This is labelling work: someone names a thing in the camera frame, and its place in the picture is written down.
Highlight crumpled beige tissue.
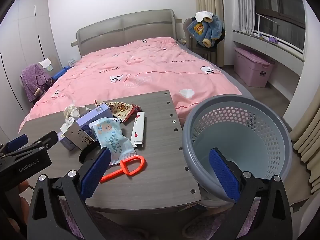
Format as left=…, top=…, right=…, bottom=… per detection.
left=64, top=104, right=93, bottom=120

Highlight long white box red drops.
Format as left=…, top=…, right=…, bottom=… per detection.
left=130, top=112, right=146, bottom=147

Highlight grey chair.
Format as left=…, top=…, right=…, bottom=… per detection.
left=183, top=17, right=225, bottom=63

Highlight red candy wrapper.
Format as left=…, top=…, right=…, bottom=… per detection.
left=124, top=102, right=142, bottom=123

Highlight purple and white box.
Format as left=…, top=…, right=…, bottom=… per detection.
left=58, top=104, right=113, bottom=152

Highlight light blue wet wipes packet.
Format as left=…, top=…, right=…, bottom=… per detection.
left=89, top=117, right=137, bottom=165

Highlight white window ledge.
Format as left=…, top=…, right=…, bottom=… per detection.
left=232, top=30, right=305, bottom=75

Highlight small white cloth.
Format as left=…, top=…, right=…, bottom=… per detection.
left=38, top=58, right=53, bottom=71

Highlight grey-blue perforated plastic basket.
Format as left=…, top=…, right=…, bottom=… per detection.
left=182, top=95, right=293, bottom=208

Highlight person's left hand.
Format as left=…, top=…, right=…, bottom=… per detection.
left=10, top=180, right=30, bottom=233

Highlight purple fuzzy coat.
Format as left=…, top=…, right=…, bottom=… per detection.
left=20, top=64, right=53, bottom=103

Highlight grey upholstered bed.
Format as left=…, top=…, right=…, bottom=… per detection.
left=71, top=9, right=250, bottom=98

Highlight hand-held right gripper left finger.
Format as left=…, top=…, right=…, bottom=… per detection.
left=27, top=147, right=112, bottom=240

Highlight brown bear-print wrapper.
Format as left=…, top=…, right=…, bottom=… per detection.
left=94, top=100, right=134, bottom=123

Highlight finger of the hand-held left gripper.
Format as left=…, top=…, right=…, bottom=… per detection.
left=25, top=130, right=58, bottom=153
left=0, top=134, right=29, bottom=156

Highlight bed with pink duvet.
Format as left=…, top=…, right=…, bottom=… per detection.
left=19, top=37, right=243, bottom=133

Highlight white window rail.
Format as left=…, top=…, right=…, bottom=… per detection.
left=255, top=13, right=280, bottom=39

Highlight pink plastic storage box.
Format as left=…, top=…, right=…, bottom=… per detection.
left=234, top=47, right=275, bottom=88

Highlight small white carton box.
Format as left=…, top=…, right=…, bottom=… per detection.
left=60, top=117, right=97, bottom=149

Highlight blue fleece jacket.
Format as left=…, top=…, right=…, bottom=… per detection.
left=187, top=14, right=224, bottom=48

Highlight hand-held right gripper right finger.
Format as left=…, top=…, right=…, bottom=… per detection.
left=209, top=147, right=293, bottom=240

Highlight white folded cloth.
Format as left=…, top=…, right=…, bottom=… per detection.
left=195, top=11, right=214, bottom=22

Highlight white wardrobe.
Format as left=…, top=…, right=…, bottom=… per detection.
left=0, top=0, right=62, bottom=135

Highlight beige pleated curtain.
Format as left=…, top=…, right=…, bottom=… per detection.
left=282, top=90, right=320, bottom=195

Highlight white sheer curtain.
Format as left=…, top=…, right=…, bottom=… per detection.
left=231, top=0, right=255, bottom=34

